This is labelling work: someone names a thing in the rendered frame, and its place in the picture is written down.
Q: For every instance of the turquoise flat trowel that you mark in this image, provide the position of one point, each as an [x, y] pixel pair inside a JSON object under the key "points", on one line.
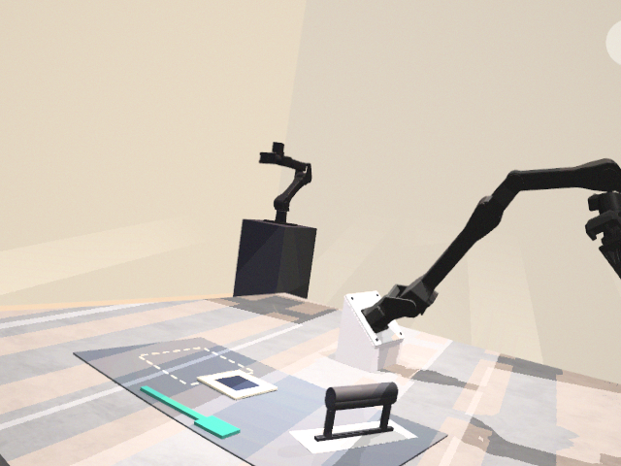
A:
{"points": [[211, 424]]}

